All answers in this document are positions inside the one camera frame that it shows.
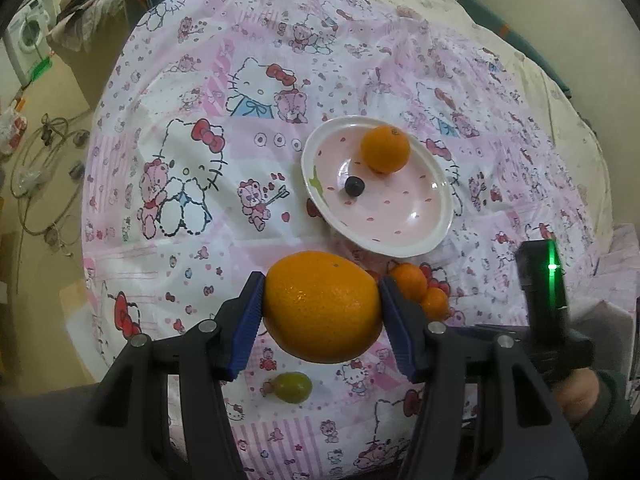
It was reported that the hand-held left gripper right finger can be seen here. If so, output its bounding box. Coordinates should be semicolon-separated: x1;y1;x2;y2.
377;276;588;480

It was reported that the large orange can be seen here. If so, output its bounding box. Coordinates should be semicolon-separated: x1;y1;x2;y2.
263;251;383;365

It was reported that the cardboard box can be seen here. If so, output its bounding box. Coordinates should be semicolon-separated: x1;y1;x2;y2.
47;7;136;111

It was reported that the pink white plate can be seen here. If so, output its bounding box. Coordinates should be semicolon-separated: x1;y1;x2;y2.
300;116;455;256

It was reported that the green basket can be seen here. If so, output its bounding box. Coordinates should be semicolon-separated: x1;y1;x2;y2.
25;55;54;84

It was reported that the pile of clothes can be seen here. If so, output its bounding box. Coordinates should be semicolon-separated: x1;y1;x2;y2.
54;0;201;53

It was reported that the pink cartoon printed blanket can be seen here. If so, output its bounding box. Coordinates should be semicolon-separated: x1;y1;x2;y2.
80;0;615;480

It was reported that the person's right forearm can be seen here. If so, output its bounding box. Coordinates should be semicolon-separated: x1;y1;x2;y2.
575;369;635;443

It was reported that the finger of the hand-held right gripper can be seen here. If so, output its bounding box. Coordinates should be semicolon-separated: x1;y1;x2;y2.
470;323;533;341

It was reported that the white washing machine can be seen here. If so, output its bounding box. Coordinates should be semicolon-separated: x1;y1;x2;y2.
4;0;54;86

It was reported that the coiled hose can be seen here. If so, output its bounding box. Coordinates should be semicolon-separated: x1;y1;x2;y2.
11;114;92;237

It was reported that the person's right hand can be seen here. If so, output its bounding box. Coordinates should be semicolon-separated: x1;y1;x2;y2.
555;367;608;431

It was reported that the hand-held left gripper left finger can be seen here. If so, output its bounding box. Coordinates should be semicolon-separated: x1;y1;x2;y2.
97;271;266;480

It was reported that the white plastic bag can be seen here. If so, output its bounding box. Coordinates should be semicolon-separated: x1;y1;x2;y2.
0;104;27;157

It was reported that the small tangerine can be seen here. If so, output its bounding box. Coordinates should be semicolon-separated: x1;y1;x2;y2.
389;262;428;303
420;287;450;321

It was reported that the green grape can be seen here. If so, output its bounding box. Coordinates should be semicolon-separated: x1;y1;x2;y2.
270;371;313;403

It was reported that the medium orange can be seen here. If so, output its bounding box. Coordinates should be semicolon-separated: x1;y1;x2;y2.
361;126;411;174

